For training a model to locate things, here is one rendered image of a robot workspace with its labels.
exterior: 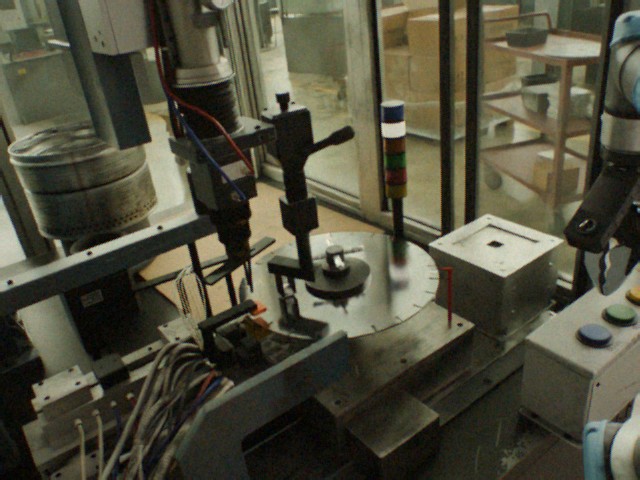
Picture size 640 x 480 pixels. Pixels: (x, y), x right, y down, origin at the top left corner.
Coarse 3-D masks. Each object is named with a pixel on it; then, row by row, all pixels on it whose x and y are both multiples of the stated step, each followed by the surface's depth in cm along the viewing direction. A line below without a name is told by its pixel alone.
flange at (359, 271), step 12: (324, 264) 91; (348, 264) 90; (360, 264) 93; (324, 276) 90; (336, 276) 89; (348, 276) 90; (360, 276) 90; (312, 288) 89; (324, 288) 88; (336, 288) 87; (348, 288) 87; (360, 288) 88
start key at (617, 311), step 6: (612, 306) 84; (618, 306) 84; (624, 306) 84; (606, 312) 83; (612, 312) 83; (618, 312) 83; (624, 312) 82; (630, 312) 82; (612, 318) 82; (618, 318) 81; (624, 318) 81; (630, 318) 81
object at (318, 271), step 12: (300, 240) 80; (300, 252) 82; (276, 264) 85; (288, 264) 84; (300, 264) 83; (312, 264) 83; (276, 276) 87; (288, 276) 85; (300, 276) 84; (312, 276) 82; (276, 288) 88
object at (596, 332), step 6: (588, 324) 81; (594, 324) 81; (582, 330) 80; (588, 330) 80; (594, 330) 80; (600, 330) 79; (606, 330) 79; (582, 336) 79; (588, 336) 79; (594, 336) 78; (600, 336) 78; (606, 336) 78; (588, 342) 79; (594, 342) 78; (600, 342) 78
